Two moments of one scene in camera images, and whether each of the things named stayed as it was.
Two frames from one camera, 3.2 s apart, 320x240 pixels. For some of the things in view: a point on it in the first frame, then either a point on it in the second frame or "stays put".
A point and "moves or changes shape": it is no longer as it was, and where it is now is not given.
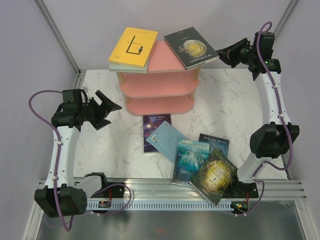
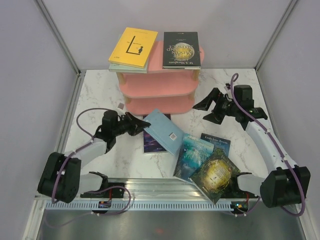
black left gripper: x=106 y=106 to x=136 y=124
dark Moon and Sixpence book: x=191 y=48 moves or changes shape
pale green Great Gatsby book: x=113 y=67 stays put
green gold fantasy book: x=214 y=177 stays put
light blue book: x=165 y=140 moves or changes shape
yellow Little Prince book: x=133 y=47 stays put
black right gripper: x=228 y=54 to x=214 y=95
